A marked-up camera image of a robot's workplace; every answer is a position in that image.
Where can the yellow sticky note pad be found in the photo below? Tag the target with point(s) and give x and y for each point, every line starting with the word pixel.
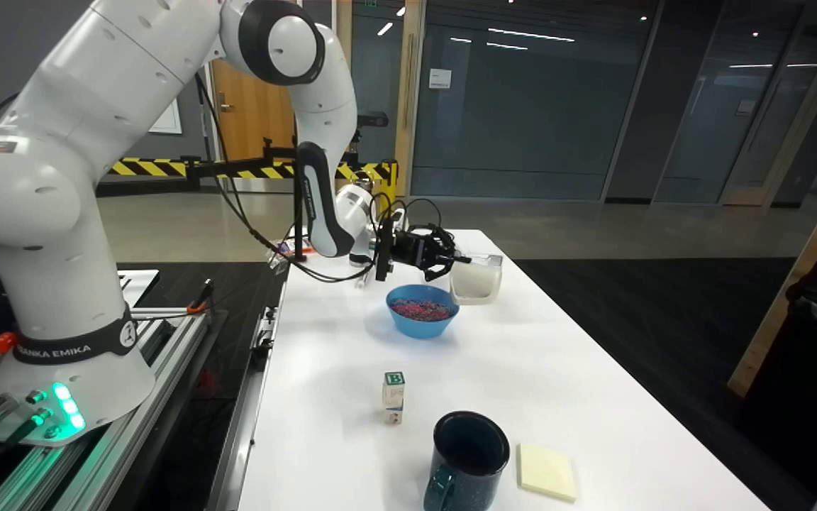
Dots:
pixel 549 472

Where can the blue bowl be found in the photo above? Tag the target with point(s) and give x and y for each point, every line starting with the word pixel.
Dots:
pixel 423 327

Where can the wooden door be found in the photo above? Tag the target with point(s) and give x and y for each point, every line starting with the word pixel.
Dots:
pixel 247 116

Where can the yellow black hazard stripe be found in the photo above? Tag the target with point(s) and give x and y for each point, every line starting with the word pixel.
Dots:
pixel 143 170

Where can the multicoloured beads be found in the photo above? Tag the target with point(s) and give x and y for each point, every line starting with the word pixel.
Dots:
pixel 423 309

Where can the aluminium mounting rail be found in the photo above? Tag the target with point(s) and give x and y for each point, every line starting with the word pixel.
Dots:
pixel 143 407

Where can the black camera stand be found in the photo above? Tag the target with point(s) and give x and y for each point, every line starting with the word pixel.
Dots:
pixel 240 167

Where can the dark blue mug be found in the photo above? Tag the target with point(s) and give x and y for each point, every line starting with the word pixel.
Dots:
pixel 447 486

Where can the white ceramic cup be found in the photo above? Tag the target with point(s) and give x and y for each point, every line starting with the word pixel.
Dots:
pixel 478 282

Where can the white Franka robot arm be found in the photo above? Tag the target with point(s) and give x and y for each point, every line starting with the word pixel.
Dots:
pixel 48 188

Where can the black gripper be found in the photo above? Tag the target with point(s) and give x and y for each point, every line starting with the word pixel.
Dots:
pixel 411 250

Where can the white paper sign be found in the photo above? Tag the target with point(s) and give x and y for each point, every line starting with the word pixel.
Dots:
pixel 441 79

